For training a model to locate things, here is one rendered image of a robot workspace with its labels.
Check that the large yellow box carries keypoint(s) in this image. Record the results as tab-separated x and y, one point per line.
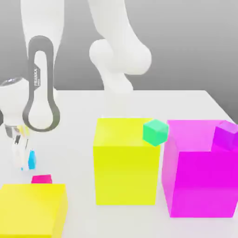
31	210
125	167

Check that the small green cube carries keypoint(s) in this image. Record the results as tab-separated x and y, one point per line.
155	132

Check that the small purple cube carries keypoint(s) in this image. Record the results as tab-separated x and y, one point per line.
226	136

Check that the large magenta box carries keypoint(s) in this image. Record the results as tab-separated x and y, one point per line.
200	178

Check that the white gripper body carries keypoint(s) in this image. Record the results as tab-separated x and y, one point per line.
19	154

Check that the small pink cube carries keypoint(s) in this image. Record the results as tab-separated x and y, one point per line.
41	179

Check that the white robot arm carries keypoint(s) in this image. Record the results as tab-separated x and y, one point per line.
42	61

